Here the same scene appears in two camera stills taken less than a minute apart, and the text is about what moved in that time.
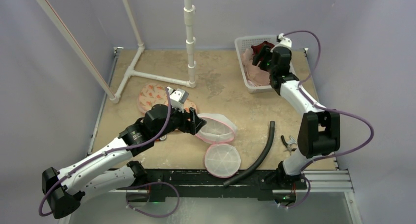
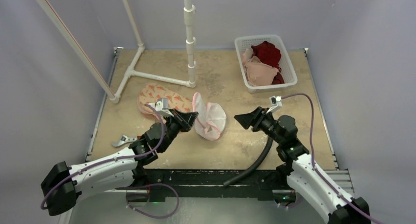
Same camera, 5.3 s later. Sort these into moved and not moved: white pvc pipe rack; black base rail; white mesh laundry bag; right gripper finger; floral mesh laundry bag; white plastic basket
Moved: right gripper finger; white mesh laundry bag
Not moved: white pvc pipe rack; white plastic basket; black base rail; floral mesh laundry bag
